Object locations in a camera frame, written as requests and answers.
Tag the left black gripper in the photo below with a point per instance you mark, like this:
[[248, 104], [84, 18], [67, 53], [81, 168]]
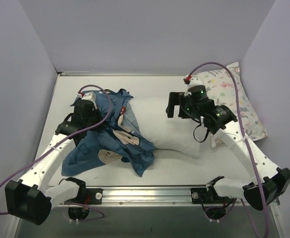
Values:
[[86, 121]]

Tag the floral deer print pillow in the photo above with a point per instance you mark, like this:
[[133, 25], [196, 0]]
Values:
[[220, 88]]

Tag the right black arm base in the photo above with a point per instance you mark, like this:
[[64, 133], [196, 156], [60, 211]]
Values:
[[203, 195]]

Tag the white pillow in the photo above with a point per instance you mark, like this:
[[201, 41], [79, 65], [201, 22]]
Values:
[[165, 133]]

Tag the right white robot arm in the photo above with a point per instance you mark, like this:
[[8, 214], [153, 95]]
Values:
[[267, 180]]

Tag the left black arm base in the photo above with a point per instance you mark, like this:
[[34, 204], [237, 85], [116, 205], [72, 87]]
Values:
[[91, 196]]

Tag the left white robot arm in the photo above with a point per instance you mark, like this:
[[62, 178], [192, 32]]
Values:
[[30, 198]]

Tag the blue cartoon mouse pillowcase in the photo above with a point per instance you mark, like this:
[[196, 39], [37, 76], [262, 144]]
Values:
[[120, 139]]

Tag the aluminium mounting rail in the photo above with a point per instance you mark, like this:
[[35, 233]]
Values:
[[155, 195]]

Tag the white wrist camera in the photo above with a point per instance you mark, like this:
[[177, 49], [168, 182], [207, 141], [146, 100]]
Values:
[[191, 81], [90, 96]]

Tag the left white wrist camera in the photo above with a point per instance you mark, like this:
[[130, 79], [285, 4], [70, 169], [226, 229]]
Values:
[[90, 96]]

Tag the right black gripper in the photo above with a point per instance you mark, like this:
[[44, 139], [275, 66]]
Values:
[[172, 104]]

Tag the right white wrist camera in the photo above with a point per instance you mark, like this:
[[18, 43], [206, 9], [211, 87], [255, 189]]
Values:
[[191, 81]]

